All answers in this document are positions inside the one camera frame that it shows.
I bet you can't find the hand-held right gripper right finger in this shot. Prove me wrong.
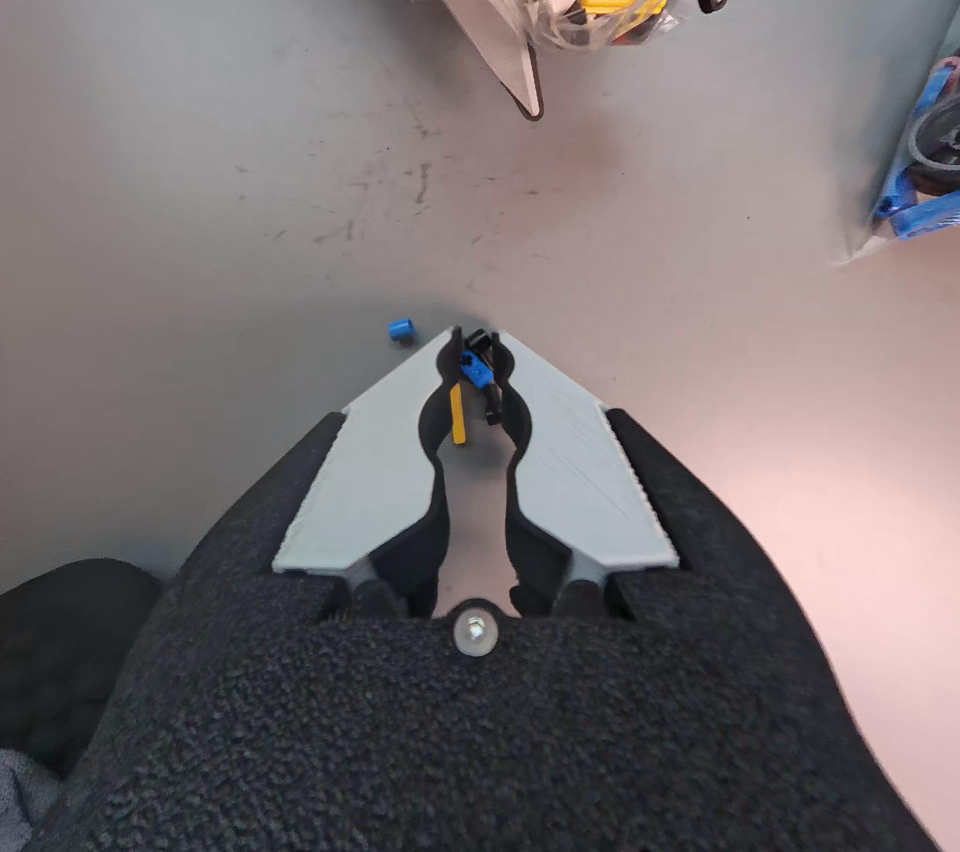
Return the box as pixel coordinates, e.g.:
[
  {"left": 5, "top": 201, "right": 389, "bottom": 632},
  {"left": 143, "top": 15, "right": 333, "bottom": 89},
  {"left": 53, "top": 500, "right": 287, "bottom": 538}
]
[{"left": 487, "top": 329, "right": 681, "bottom": 573}]

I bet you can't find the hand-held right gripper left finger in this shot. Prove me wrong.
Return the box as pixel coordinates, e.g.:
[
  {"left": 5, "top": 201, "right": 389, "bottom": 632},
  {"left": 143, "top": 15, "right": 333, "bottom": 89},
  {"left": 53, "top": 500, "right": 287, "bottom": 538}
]
[{"left": 270, "top": 325, "right": 465, "bottom": 577}]

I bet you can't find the blue black toy connector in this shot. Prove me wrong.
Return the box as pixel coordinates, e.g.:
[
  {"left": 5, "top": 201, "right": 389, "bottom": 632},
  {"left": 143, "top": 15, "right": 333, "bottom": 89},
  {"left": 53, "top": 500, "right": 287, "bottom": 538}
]
[{"left": 459, "top": 329, "right": 505, "bottom": 427}]

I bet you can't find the large clear toy brick bag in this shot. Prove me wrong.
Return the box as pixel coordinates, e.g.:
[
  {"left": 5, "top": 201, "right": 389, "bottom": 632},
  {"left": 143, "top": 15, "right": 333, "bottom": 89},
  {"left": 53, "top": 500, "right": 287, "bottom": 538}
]
[{"left": 828, "top": 27, "right": 960, "bottom": 268}]

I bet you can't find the grey desk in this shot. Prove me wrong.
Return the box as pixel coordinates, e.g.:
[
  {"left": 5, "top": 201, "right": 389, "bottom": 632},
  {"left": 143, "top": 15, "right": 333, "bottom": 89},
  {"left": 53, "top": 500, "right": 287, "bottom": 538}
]
[{"left": 0, "top": 0, "right": 960, "bottom": 852}]

